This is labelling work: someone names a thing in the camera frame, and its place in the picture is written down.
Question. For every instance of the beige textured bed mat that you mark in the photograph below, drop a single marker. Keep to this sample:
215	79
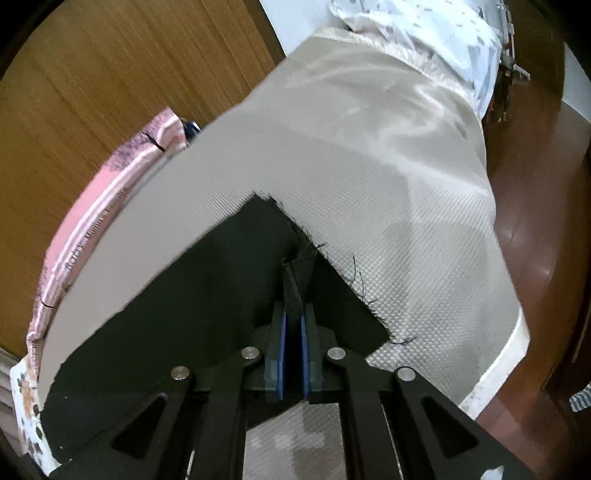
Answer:
369	184

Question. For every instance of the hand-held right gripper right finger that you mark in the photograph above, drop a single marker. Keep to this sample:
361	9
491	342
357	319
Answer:
305	364

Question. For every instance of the checked cloth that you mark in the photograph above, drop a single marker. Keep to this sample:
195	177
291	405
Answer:
581	399

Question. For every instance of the black pants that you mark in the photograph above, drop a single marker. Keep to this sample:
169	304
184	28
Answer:
207	300

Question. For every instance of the pink striped tree-print pillow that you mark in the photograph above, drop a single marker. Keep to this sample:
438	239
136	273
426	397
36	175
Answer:
92	207

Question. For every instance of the white dotted cloth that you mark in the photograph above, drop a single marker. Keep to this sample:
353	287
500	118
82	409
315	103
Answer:
438	27

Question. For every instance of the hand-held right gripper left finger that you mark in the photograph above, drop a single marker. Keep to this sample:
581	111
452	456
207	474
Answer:
280	360

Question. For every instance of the metal rack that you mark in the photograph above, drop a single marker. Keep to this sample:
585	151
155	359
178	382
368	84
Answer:
508	60

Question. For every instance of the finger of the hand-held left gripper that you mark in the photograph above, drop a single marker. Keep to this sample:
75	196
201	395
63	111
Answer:
191	129

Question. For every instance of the white floral bed sheet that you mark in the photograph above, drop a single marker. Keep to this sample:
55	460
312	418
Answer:
27	406

